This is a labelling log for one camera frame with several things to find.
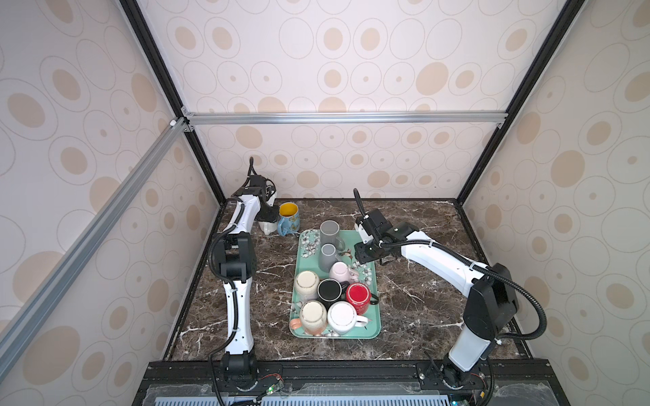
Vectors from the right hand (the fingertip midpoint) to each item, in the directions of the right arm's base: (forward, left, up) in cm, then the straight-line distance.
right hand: (369, 252), depth 88 cm
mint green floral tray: (+4, +24, -11) cm, 27 cm away
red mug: (-14, +3, -4) cm, 15 cm away
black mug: (-14, +13, -3) cm, 19 cm away
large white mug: (-22, +9, -3) cm, 24 cm away
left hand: (+20, +36, -2) cm, 42 cm away
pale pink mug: (-7, +10, -2) cm, 12 cm away
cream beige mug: (-12, +21, -3) cm, 24 cm away
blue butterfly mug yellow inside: (+15, +31, -2) cm, 35 cm away
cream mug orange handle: (-23, +18, -3) cm, 29 cm away
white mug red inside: (+14, +40, -6) cm, 43 cm away
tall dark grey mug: (+8, +15, -1) cm, 17 cm away
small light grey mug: (-1, +15, -2) cm, 15 cm away
